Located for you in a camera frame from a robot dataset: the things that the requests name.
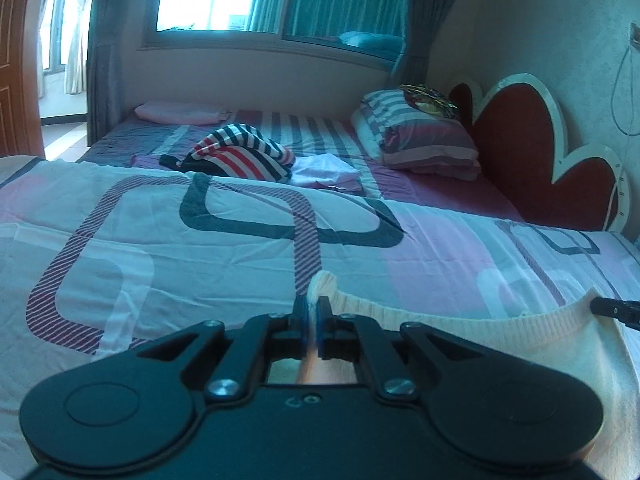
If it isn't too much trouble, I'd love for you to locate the cream knit sweater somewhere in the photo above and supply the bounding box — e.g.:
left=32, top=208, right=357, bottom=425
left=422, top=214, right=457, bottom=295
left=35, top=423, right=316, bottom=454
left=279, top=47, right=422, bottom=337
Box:
left=267, top=270, right=640, bottom=480

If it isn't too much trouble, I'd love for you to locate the red white scalloped headboard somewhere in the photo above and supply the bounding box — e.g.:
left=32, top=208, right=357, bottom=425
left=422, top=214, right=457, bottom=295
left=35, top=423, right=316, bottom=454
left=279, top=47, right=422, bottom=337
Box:
left=447, top=74, right=633, bottom=233

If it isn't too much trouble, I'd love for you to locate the patterned pink white blanket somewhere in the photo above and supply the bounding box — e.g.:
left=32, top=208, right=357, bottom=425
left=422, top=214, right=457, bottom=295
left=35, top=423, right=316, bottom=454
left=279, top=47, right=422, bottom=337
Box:
left=0, top=155, right=640, bottom=480

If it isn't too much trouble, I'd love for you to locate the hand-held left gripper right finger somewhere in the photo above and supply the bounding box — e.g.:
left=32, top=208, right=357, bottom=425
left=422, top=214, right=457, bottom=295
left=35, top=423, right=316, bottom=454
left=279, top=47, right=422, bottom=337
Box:
left=316, top=296, right=486, bottom=401

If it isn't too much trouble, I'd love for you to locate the white sheer curtain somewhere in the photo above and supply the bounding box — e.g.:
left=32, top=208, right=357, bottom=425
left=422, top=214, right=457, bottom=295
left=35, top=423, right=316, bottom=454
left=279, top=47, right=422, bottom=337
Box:
left=64, top=0, right=96, bottom=96

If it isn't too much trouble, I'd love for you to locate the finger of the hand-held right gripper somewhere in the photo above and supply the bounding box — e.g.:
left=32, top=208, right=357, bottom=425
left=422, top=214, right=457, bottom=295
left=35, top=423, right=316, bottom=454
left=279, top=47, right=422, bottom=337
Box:
left=590, top=297, right=640, bottom=332

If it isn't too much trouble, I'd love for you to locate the folded pink cloth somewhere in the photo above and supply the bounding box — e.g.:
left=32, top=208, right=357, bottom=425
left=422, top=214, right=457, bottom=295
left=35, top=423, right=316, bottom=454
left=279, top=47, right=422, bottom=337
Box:
left=135, top=101, right=233, bottom=126

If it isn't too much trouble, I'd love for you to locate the folded white cloth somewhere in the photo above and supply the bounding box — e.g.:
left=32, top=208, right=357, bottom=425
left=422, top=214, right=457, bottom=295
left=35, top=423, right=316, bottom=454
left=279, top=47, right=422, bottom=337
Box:
left=290, top=154, right=363, bottom=193

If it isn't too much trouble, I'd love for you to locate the grey curtain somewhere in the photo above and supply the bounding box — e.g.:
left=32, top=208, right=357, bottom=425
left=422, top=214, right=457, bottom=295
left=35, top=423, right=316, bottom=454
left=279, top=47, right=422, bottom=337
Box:
left=392, top=0, right=473, bottom=91
left=87, top=0, right=166, bottom=146

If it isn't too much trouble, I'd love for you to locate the brown wooden door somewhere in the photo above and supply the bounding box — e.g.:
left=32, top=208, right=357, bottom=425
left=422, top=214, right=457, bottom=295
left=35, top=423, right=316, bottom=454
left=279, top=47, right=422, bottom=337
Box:
left=0, top=0, right=46, bottom=158

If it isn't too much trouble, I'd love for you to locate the striped pillow stack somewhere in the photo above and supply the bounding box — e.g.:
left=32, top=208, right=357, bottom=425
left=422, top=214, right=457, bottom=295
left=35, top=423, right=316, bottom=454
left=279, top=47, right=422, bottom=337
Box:
left=350, top=89, right=482, bottom=182

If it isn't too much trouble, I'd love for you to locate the hanging charger cable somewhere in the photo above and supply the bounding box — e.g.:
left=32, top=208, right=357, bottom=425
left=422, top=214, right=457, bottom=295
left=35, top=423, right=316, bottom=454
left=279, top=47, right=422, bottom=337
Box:
left=612, top=35, right=640, bottom=138

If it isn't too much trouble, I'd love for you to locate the red white black striped garment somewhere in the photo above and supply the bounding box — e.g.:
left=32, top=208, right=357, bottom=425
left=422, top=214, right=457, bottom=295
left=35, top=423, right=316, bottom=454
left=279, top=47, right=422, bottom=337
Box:
left=160, top=123, right=297, bottom=183

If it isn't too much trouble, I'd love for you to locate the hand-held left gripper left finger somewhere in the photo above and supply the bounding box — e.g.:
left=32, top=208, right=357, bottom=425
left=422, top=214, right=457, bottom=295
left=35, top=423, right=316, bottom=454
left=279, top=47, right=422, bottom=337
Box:
left=135, top=295, right=310, bottom=401

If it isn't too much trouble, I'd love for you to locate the striped purple bed sheet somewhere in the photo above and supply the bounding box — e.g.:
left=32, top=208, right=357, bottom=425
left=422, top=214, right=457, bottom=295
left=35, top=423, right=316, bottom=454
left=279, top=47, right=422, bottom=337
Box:
left=80, top=107, right=523, bottom=223

